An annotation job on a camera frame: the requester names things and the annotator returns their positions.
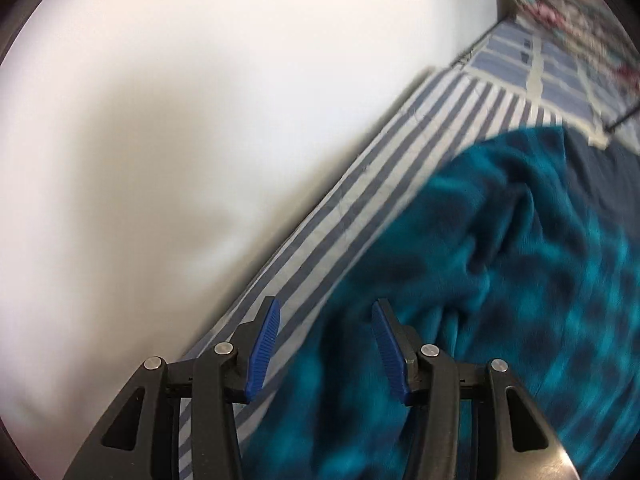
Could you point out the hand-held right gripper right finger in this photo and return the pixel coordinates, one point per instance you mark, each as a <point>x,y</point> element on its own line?
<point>392,350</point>

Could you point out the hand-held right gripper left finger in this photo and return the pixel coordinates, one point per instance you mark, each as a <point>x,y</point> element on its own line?
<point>262,350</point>

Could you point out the teal plaid fleece jacket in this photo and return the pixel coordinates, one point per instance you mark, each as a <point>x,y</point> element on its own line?
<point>450,260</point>

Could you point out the blue striped quilted bed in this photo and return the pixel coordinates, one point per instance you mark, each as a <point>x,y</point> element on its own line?
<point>375,160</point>

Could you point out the black tripod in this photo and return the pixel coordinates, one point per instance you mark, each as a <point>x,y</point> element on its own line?
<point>620,121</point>

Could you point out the folded floral blanket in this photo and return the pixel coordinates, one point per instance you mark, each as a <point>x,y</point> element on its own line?
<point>560,15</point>

